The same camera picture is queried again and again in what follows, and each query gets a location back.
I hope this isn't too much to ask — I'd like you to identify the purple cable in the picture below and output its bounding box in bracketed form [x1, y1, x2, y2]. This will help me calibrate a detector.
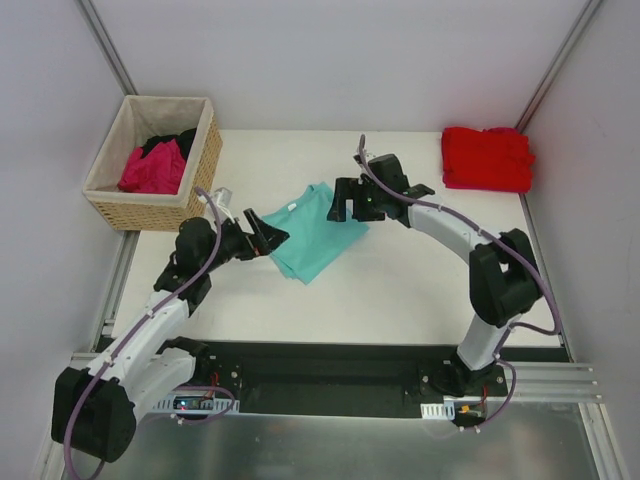
[62, 187, 236, 480]
[355, 133, 560, 441]

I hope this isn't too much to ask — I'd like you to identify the right grey cable duct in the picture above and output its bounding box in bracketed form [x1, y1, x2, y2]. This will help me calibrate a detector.
[420, 401, 456, 421]

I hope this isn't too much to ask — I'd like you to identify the left aluminium frame post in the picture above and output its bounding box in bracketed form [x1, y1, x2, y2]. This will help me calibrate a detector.
[74, 0, 138, 95]

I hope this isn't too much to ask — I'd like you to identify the red t shirt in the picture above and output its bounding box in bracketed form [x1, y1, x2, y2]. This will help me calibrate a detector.
[440, 126, 536, 194]

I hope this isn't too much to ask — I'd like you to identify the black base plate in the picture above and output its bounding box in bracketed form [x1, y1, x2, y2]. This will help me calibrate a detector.
[149, 338, 571, 416]

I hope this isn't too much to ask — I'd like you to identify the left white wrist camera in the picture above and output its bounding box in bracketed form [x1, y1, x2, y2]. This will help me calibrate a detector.
[210, 187, 235, 221]

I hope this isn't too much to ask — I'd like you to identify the wicker laundry basket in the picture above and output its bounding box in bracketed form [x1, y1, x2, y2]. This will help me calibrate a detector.
[83, 95, 223, 232]

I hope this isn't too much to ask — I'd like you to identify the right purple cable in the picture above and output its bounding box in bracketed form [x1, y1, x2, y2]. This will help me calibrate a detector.
[355, 133, 560, 441]

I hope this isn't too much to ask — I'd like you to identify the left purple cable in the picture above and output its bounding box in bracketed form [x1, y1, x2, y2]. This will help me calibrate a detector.
[62, 187, 236, 480]

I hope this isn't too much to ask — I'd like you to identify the grey cable duct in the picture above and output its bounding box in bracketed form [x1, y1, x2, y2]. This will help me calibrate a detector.
[150, 395, 240, 415]
[420, 401, 456, 421]

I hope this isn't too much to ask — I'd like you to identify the teal t shirt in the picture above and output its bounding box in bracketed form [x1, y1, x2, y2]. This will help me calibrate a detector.
[263, 183, 369, 285]

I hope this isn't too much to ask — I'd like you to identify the left grey cable duct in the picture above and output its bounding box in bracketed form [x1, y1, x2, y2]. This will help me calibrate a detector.
[150, 395, 240, 415]

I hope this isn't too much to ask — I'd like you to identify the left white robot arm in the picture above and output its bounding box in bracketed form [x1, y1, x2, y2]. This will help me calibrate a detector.
[51, 209, 289, 463]

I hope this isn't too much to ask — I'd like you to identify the black t shirt in basket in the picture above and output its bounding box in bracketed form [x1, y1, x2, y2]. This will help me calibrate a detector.
[141, 128, 197, 161]

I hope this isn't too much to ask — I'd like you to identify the pink t shirt in basket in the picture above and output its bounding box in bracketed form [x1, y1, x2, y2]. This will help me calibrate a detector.
[117, 139, 186, 195]

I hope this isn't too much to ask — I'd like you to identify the right aluminium frame post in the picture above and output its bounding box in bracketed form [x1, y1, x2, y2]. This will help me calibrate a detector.
[514, 0, 606, 133]

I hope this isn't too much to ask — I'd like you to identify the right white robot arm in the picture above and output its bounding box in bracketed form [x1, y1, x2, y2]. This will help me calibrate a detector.
[327, 154, 542, 397]

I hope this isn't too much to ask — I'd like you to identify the aluminium rail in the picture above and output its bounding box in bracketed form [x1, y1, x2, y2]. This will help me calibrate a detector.
[73, 348, 597, 402]

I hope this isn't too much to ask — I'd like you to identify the aluminium frame post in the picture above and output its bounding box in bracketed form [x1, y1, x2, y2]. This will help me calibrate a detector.
[74, 0, 138, 95]
[514, 0, 606, 133]

